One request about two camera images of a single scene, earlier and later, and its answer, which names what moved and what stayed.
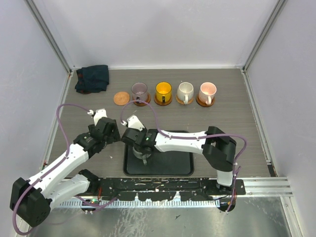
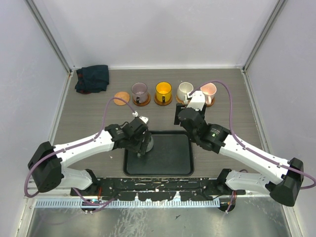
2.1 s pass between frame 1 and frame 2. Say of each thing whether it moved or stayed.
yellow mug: stayed
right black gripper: moved
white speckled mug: stayed
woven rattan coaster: stayed
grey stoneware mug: moved
